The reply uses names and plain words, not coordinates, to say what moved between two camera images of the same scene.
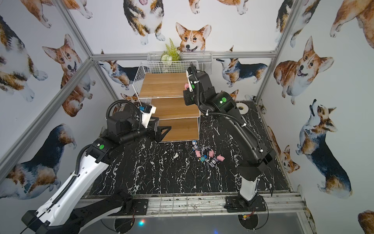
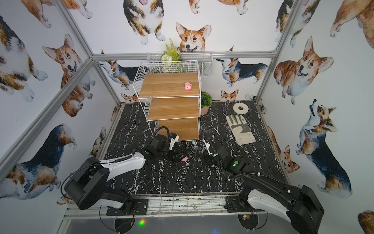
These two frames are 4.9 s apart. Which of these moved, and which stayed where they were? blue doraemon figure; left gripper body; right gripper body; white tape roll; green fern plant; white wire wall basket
Moved: right gripper body; left gripper body
Stayed: white tape roll; white wire wall basket; green fern plant; blue doraemon figure
